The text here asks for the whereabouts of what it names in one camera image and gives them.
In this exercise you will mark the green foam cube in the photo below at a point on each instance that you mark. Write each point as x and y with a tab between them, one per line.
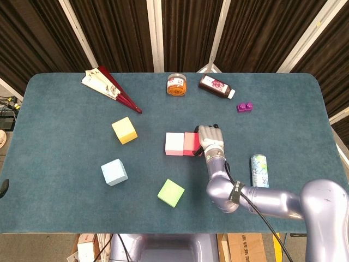
170	192

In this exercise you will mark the yellow foam cube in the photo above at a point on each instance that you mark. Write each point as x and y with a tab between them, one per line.
124	129

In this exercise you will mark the dark brown curtain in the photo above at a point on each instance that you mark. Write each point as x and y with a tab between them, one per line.
122	32

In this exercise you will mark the silver robot torso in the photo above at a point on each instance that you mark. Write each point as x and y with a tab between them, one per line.
169	248

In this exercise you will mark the folding fan with red ribs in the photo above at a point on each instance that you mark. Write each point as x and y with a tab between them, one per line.
101	84

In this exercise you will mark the brown cardboard box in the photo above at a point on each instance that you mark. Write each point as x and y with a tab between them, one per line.
245	248

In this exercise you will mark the white frame post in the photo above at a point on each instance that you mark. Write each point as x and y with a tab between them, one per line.
339	116
218	35
8	88
76	30
155	32
308	35

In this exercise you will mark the beige round object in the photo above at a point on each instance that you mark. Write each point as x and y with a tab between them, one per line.
2	139

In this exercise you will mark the light pink foam cube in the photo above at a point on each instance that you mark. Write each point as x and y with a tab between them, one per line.
174	143

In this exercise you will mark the brown bottle with white cap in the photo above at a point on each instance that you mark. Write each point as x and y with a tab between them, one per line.
214	86

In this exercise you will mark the yellow post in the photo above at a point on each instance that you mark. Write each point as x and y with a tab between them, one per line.
277	241

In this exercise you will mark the black box on floor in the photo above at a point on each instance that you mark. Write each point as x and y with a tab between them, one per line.
6	122

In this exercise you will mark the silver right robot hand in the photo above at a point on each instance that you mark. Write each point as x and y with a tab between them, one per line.
211	136

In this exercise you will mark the light wooden board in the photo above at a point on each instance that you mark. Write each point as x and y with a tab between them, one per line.
225	248

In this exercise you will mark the blue green drink can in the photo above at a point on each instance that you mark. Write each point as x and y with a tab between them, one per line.
259	169

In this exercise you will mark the teal felt table cover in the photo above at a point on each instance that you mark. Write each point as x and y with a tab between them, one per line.
68	213

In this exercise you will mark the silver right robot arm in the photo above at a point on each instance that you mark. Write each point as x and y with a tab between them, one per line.
272	196

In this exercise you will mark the white cardboard box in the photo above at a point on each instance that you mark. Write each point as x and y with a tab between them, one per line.
85	249

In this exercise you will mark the red foam cube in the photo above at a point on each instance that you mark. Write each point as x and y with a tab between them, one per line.
191	143

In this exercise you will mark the light blue foam cube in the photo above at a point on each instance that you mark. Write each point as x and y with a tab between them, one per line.
113	172

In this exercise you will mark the clear jar with orange contents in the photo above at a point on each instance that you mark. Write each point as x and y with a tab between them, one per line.
177	88

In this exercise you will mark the purple toy brick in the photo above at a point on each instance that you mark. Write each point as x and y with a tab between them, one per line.
244	108

